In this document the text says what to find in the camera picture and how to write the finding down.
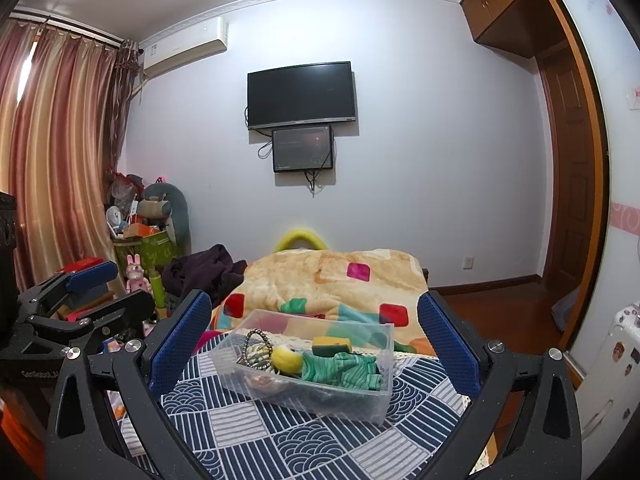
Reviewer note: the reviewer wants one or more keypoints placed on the small white fan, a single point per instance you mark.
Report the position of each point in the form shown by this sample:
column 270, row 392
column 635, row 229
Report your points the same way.
column 116, row 220

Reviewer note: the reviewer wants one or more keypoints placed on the floral fabric scrunchie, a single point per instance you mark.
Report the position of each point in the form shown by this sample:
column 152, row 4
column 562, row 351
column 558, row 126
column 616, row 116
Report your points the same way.
column 262, row 362

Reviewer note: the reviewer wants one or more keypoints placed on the brown wooden door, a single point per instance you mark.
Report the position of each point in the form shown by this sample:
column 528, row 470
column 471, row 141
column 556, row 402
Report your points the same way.
column 562, row 170

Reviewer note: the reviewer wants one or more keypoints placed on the grey blue bag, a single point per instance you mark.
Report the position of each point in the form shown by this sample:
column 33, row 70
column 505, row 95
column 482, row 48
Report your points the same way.
column 567, row 310

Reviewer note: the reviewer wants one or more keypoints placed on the white sliding wardrobe door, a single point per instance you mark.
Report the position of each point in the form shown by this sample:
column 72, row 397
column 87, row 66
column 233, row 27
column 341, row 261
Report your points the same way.
column 615, row 135

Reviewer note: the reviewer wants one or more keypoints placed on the black wall television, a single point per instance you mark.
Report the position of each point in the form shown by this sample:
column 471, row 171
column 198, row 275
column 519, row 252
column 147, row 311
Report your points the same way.
column 300, row 92

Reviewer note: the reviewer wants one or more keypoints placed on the small black wall monitor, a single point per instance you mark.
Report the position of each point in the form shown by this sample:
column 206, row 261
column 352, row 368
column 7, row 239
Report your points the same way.
column 302, row 149

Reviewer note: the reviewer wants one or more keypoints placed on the grey plush pillow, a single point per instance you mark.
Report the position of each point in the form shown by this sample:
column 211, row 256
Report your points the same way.
column 177, row 210

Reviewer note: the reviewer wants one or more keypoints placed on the clear plastic storage box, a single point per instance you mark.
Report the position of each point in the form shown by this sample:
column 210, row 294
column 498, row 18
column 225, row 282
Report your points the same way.
column 300, row 400

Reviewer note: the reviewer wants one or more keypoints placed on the green bottle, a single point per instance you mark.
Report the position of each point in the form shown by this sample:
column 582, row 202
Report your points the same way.
column 158, row 290

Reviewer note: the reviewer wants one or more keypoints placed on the wooden overhead cabinet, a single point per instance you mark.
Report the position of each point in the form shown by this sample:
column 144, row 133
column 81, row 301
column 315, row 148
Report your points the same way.
column 500, row 5

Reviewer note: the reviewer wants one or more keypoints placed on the yellow fuzzy ball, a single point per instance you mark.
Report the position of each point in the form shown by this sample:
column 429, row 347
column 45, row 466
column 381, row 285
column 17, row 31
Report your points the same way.
column 286, row 358

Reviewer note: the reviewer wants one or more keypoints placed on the white wall socket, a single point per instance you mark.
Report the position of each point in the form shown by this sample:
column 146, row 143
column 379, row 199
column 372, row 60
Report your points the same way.
column 468, row 262

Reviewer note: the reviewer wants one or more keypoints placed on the red box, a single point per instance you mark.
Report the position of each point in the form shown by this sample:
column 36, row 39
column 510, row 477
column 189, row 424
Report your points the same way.
column 82, row 265

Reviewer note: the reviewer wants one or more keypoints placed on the white air conditioner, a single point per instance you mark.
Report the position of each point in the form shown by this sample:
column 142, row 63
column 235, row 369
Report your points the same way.
column 185, row 47

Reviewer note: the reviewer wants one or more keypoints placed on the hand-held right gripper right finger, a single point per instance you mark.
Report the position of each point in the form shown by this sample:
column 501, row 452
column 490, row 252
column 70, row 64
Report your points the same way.
column 447, row 345

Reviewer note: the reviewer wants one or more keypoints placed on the green striped cloth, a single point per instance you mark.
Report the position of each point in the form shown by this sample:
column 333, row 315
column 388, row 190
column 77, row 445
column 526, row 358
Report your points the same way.
column 345, row 370

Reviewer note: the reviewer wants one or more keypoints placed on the green storage bag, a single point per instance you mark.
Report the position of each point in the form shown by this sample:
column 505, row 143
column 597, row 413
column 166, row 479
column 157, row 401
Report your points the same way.
column 150, row 250

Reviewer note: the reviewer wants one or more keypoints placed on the beige printed blanket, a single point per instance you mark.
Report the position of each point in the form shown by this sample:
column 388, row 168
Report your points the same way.
column 300, row 275

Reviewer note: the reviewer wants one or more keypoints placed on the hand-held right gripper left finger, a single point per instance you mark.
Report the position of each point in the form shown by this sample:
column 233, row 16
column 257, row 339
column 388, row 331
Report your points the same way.
column 180, row 340

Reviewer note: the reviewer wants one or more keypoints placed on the striped brown curtain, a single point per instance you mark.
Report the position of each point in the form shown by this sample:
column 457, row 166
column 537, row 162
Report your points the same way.
column 60, row 150

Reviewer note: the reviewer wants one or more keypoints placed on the blue white patterned cloth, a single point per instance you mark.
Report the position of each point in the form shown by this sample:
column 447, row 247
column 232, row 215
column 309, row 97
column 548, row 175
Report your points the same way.
column 250, row 435

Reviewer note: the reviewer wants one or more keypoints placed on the dark purple clothing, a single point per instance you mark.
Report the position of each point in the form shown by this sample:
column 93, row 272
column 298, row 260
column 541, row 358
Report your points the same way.
column 205, row 270

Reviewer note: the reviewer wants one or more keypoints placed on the pink rabbit toy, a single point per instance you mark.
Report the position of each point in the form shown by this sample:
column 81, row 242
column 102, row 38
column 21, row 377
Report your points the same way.
column 137, row 275

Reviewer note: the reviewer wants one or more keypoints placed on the yellow sponge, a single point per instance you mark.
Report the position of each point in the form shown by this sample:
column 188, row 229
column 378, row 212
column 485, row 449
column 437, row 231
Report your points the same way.
column 331, row 346

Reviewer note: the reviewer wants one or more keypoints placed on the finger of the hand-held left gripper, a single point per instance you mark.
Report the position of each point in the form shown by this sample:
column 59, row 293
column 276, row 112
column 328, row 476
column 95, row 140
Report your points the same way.
column 115, row 312
column 90, row 272

